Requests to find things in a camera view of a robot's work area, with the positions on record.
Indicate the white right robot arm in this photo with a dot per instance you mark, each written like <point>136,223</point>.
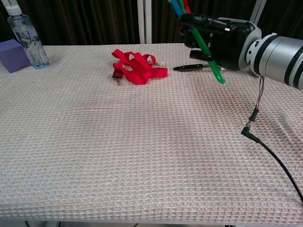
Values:
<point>279,59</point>

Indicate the black pleated curtain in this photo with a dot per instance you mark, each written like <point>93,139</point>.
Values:
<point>82,21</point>

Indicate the clear plastic water bottle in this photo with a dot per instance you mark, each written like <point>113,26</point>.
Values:
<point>29,40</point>

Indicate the beige waffle tablecloth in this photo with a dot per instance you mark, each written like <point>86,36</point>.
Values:
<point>142,153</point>

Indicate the white frame post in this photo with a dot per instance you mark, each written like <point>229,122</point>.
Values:
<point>259,9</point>
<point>144,21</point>

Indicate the purple foam cube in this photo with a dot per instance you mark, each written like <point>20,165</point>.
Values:
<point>11,55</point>

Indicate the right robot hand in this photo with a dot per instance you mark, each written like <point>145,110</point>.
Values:
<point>229,42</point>

